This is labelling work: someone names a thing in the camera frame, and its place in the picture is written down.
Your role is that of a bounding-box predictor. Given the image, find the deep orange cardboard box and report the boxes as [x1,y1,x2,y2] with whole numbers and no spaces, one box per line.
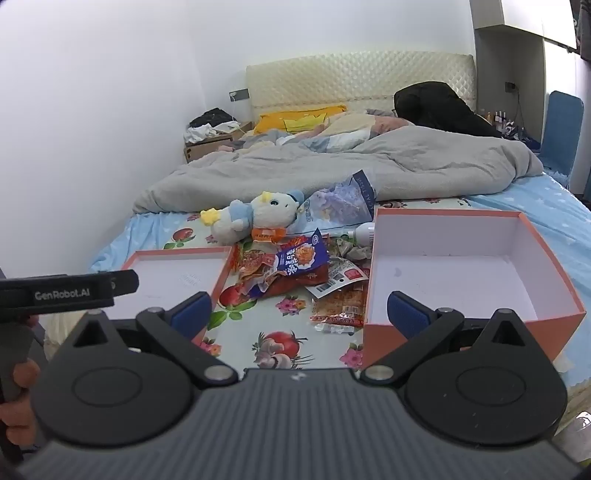
[363,206,586,370]

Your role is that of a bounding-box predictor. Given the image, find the pale blue plastic bag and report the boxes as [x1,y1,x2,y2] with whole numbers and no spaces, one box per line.
[295,170,377,229]

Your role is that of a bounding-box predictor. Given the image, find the blue snack packet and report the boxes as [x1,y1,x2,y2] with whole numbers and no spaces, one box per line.
[272,228,329,280]

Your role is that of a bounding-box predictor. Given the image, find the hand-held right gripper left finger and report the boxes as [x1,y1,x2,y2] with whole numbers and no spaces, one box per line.
[69,292,239,388]

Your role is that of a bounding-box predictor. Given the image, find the white spray bottle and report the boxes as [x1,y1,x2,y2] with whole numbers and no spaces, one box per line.
[346,222,376,245]

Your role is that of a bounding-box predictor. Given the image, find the clear red label snack packet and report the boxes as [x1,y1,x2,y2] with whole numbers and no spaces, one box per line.
[305,258,370,298]

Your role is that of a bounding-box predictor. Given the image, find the grey duvet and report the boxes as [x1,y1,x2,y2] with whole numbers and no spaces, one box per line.
[133,124,544,215]

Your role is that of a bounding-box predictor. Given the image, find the white blue plush penguin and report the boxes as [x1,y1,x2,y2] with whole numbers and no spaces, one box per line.
[200,189,305,245]

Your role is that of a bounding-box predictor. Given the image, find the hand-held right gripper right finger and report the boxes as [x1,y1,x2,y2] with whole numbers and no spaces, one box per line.
[360,291,532,384]

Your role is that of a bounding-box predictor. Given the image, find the dark blue cloth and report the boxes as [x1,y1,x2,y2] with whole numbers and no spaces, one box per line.
[503,127,541,151]

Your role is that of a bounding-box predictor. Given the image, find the dark hanging clothes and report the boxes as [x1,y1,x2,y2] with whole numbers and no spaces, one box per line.
[571,0,591,54]

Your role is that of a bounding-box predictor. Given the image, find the blue chair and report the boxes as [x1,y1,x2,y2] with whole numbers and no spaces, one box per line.
[538,91,585,185]

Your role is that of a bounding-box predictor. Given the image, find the yellow pillow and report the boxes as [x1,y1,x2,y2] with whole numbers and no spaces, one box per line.
[254,105,347,136]

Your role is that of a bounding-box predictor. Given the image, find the grey snack packet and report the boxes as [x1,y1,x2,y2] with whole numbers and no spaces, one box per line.
[332,235,371,261]

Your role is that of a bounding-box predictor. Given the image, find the blue floral bed sheet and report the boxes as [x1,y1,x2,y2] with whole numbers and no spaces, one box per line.
[90,171,591,388]

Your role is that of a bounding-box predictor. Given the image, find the white cloth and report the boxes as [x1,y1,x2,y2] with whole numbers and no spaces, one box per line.
[185,124,232,144]

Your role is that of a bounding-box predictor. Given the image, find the black clothing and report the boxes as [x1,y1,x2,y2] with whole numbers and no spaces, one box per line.
[189,108,236,129]

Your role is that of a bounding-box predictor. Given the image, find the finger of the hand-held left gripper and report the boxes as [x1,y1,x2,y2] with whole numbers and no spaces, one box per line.
[99,270,140,296]

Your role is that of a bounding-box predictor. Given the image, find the black bag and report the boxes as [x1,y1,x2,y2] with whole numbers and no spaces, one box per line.
[393,81,504,138]

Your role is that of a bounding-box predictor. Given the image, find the person's left hand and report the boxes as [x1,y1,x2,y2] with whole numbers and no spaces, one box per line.
[0,359,41,448]

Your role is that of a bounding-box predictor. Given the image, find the brown cardboard box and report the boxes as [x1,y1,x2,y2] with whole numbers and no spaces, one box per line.
[184,121,254,163]

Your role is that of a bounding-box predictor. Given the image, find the group of small bottles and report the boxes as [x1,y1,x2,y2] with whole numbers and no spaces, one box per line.
[480,108,520,127]

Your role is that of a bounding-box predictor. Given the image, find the shallow orange box lid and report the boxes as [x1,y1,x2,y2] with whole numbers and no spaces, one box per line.
[104,246,233,344]

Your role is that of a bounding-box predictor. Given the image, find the cream quilted headboard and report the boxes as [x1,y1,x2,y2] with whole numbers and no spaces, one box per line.
[246,52,476,114]

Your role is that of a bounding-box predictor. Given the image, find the white wall cabinet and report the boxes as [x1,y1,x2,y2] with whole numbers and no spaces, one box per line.
[468,0,580,51]

